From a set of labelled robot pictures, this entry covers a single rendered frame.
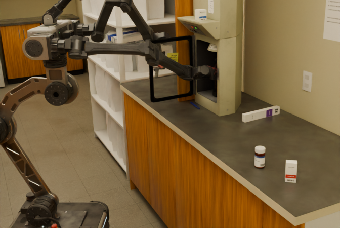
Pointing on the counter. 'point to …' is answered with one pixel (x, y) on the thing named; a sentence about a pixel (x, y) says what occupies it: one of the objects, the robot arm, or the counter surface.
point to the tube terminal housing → (223, 42)
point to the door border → (189, 65)
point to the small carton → (200, 14)
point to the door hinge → (194, 62)
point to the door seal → (190, 65)
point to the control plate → (194, 29)
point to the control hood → (212, 29)
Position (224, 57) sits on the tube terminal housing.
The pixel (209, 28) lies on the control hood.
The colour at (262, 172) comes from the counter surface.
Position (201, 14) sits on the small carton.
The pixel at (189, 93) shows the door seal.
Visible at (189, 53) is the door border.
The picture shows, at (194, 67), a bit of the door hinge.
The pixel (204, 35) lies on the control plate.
